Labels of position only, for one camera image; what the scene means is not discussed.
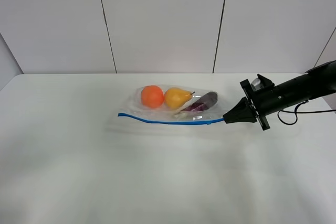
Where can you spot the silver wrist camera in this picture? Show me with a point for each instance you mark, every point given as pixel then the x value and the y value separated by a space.
pixel 257 84

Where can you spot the yellow pear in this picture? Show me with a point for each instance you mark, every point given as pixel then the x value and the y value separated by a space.
pixel 175 98

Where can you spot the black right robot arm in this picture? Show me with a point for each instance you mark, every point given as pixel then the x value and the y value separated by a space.
pixel 315 83

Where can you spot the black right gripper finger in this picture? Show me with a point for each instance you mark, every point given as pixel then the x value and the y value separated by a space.
pixel 241 112

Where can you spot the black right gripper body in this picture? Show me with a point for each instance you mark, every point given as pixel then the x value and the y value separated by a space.
pixel 259 99

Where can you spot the orange fruit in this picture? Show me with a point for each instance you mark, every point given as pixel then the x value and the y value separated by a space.
pixel 152 97

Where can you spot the clear bag with blue zipper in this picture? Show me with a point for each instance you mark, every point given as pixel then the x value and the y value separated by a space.
pixel 131 113

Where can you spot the purple eggplant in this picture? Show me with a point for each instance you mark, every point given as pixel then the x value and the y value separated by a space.
pixel 204 103

